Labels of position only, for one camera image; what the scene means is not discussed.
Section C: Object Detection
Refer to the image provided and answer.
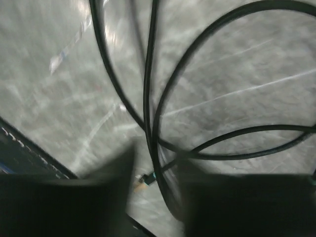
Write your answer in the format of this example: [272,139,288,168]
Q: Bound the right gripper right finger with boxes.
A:
[178,159,316,237]

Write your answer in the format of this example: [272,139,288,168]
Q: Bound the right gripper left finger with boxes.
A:
[0,144,136,237]

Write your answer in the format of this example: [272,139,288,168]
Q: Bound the long black ethernet cable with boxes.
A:
[89,0,316,218]

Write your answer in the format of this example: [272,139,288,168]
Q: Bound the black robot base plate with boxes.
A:
[0,118,77,179]

